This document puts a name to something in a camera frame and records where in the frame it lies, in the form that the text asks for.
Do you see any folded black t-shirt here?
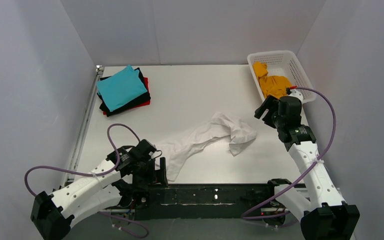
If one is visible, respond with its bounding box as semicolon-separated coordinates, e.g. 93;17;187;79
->
97;65;151;117

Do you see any folded cyan t-shirt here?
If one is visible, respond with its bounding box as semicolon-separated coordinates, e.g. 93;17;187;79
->
96;65;148;112

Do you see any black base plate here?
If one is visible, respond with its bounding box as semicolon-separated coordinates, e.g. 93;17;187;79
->
97;183;298;222

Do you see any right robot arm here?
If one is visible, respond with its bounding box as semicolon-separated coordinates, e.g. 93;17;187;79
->
255;95;360;240

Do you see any white plastic basket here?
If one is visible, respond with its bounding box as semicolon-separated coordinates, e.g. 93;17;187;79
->
247;50;313;101

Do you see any yellow t-shirt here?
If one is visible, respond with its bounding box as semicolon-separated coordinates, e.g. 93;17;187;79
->
253;61;292;99

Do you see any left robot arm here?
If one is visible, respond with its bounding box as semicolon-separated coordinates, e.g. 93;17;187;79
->
30;139;168;240

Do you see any white t-shirt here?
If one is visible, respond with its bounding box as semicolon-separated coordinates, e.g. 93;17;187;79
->
156;112;257;182

